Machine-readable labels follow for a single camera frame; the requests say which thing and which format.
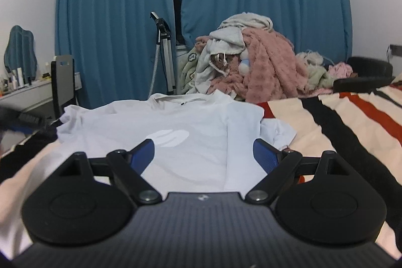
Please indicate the teal chair cover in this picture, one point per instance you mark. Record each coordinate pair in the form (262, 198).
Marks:
(20, 48)

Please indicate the pile of clothes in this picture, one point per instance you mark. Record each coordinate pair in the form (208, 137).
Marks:
(270, 67)

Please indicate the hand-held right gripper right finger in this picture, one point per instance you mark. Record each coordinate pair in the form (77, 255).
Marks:
(264, 155)

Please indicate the row of cosmetic bottles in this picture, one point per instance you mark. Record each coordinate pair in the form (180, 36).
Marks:
(17, 78)

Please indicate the cream knitted cloth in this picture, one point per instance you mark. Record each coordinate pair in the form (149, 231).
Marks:
(314, 70)

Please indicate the green printed cloth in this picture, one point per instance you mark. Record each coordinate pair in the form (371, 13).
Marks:
(187, 67)

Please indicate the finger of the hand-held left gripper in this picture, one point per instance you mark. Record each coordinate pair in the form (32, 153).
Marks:
(31, 121)

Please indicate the white t-shirt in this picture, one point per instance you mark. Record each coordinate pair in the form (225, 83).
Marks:
(194, 130)

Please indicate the striped blanket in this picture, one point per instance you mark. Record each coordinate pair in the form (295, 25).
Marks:
(345, 136)

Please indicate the white desk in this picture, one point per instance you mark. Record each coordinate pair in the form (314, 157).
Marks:
(25, 98)

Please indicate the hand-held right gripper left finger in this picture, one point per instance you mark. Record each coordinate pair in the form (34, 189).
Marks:
(143, 155)

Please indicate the grey hoodie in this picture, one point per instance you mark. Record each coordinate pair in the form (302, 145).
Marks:
(226, 35)

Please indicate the small pink cloth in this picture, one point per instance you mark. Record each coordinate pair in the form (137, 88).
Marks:
(340, 70)

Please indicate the black chair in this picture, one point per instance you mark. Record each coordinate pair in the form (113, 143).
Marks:
(62, 82)

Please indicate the garment steamer stand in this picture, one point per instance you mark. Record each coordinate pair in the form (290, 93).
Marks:
(165, 45)

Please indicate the blue white plush toy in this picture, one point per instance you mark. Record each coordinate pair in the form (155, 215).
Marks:
(244, 62)

